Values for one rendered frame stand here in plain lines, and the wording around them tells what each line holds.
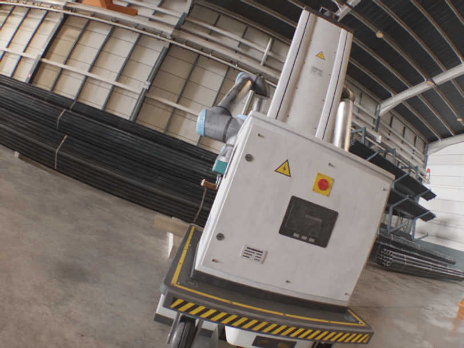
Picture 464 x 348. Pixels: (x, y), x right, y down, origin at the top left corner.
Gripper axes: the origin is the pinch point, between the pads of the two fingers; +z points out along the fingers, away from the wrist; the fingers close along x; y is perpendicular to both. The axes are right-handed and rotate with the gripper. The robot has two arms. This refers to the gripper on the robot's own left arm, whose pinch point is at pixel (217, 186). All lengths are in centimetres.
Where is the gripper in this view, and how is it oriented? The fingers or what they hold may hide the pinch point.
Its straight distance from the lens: 201.6
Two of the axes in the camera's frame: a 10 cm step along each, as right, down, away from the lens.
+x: -2.4, -0.3, 9.7
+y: 9.1, 3.5, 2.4
